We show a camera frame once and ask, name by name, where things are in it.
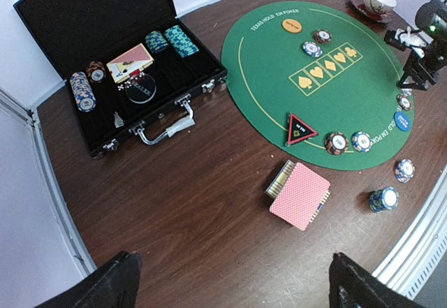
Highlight black red triangle all-in button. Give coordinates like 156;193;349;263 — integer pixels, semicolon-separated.
286;113;318;147

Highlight black orange chip row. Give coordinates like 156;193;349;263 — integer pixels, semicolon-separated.
86;61;106;83

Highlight blue tan chip row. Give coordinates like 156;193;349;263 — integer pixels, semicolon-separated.
69;72;96;112

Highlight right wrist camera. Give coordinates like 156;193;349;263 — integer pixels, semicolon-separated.
415;0;446;42

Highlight red-backed card deck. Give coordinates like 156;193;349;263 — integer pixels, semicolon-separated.
269;163;330;231

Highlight aluminium front rail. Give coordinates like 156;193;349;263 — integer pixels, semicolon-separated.
372;173;446;300

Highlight blue small blind button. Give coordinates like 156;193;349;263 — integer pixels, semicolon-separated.
393;111;411;132

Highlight small silver case keys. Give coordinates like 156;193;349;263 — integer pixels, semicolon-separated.
113;112;124;129

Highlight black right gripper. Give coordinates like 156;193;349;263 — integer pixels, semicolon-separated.
383;29;446;91

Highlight green blue chip stack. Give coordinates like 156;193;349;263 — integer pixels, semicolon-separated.
369;186;400;213

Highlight teal chip row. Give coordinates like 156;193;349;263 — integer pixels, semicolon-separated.
164;25;199;58

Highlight gold card deck box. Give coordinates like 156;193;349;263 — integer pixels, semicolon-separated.
265;160;295;200

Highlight clear acrylic dealer button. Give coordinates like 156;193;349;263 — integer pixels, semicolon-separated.
125;75;156;104

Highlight dark green chip row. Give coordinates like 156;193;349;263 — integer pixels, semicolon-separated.
145;31;169;53

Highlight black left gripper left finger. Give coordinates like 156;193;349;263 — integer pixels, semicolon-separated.
39;251;142;307

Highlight blue tan chip stack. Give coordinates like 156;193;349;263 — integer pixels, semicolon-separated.
395;159;416;183

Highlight green round poker mat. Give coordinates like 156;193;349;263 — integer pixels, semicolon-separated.
221;1;410;170

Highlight red patterned saucer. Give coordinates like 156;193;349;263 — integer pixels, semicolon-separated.
350;0;392;24

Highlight orange big blind button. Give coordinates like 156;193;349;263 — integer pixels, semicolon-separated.
281;19;302;34

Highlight black poker set case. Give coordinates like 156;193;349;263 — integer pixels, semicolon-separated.
14;0;228;158

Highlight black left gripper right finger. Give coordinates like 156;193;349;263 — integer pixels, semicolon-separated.
329;253;422;308

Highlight blue tan chips mat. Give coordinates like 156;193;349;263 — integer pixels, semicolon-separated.
352;131;372;153
302;41;323;58

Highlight boxed card deck in case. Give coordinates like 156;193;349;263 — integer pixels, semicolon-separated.
106;43;154;84

